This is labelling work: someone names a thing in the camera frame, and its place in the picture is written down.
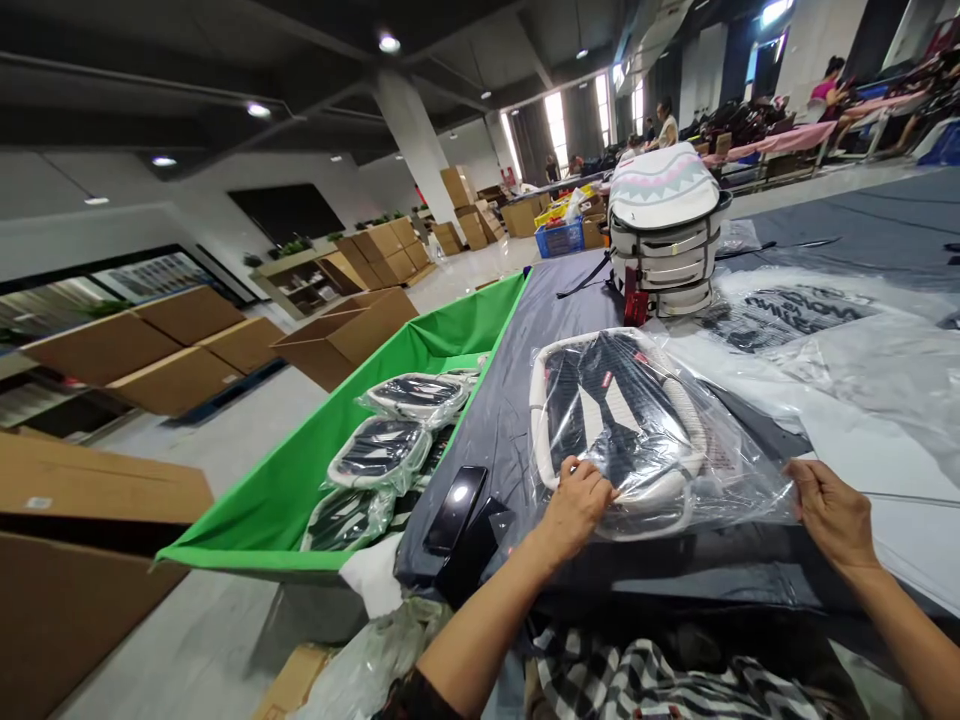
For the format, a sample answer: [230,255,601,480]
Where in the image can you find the white paper sheet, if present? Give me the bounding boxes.
[791,416,960,610]

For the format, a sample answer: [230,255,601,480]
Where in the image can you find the person's right thumb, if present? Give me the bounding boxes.
[783,458,832,490]

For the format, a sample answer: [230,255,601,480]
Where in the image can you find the person's left thumb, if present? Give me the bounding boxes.
[583,479,621,520]

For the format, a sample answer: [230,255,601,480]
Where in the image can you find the white cloth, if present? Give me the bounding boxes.
[337,533,408,621]

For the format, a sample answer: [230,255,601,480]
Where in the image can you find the large brown cardboard box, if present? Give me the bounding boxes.
[0,429,217,720]

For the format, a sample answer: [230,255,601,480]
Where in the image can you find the black flat box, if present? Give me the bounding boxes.
[434,494,517,610]

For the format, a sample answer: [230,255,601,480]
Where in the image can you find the person's right hand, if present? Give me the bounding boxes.
[783,458,883,576]

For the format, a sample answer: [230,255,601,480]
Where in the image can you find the wooden shelf with plants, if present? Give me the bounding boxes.
[251,238,370,318]

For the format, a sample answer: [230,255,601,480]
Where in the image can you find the dark grey table cloth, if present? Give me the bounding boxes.
[393,166,960,663]

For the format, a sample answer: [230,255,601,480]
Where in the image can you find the green fabric bin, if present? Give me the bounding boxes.
[153,269,535,580]

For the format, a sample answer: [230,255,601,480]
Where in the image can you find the pile of clear printed bags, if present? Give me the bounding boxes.
[665,263,960,493]

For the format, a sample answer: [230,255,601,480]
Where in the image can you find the open brown cardboard box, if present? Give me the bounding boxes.
[269,286,421,393]

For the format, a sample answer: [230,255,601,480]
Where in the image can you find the cartons beside white pillar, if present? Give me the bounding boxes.
[430,165,513,257]

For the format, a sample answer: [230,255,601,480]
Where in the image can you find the blue plastic crate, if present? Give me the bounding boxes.
[533,219,587,261]

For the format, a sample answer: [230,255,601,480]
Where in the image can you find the person's left fingers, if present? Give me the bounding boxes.
[560,455,604,487]

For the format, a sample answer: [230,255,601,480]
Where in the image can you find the flat cardboard piece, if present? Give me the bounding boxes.
[250,641,340,720]

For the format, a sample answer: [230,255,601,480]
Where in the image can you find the person's left hand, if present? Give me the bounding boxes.
[539,455,621,561]

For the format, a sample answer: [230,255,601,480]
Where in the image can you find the black phone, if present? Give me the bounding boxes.
[422,464,490,557]

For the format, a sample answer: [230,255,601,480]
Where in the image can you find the person's body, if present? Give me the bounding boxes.
[523,618,834,720]

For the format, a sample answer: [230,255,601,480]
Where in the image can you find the grey shark-mouth backpack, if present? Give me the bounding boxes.
[605,142,734,320]

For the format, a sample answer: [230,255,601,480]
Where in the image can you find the stack of brown cartons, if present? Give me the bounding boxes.
[333,215,438,292]

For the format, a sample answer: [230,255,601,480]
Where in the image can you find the crumpled white plastic bag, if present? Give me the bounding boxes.
[290,590,455,720]

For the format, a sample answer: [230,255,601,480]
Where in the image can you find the person's right fingers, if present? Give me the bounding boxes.
[794,484,828,531]

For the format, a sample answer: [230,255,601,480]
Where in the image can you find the clear plastic bag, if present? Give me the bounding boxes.
[528,326,819,543]

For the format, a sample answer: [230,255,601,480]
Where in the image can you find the white and black backpack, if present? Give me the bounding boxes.
[529,326,710,535]

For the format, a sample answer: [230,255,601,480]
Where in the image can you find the cartons on blue pallet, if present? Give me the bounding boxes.
[20,283,288,420]

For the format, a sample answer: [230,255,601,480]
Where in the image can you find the pink table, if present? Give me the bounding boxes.
[721,118,840,183]

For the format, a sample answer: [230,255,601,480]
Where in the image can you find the bagged white black backpack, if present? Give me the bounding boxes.
[328,416,435,490]
[299,483,397,554]
[358,369,483,430]

